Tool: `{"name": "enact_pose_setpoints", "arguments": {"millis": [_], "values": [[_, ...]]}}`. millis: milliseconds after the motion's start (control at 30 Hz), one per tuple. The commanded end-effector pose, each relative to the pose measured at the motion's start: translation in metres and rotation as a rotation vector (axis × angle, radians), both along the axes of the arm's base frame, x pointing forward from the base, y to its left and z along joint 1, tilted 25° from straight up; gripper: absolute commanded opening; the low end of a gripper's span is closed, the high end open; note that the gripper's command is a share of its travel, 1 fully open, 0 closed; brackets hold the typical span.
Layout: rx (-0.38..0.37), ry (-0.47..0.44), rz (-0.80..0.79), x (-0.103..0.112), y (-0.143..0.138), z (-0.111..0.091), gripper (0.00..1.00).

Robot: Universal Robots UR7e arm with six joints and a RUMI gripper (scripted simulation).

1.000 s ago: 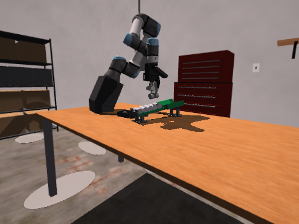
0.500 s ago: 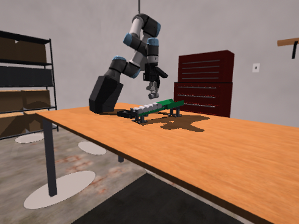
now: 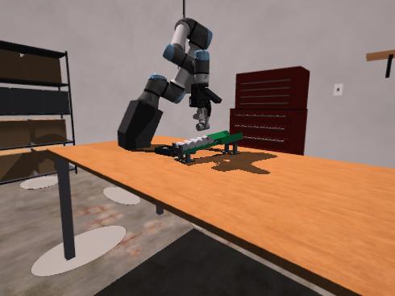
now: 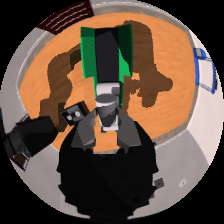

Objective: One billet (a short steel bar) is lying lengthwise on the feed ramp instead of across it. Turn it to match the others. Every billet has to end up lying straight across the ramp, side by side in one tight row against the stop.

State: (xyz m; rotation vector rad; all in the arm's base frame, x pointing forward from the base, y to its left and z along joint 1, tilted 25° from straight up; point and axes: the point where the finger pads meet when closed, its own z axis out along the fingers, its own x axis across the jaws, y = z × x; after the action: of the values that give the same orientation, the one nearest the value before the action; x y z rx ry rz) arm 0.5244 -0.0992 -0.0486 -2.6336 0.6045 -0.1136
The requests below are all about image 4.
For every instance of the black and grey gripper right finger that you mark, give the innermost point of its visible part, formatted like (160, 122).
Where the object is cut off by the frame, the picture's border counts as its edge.
(134, 139)

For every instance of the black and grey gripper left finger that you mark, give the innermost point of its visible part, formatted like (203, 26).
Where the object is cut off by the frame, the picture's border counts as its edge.
(78, 139)

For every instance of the white cylinder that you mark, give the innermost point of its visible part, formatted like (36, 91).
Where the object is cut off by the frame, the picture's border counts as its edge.
(106, 108)

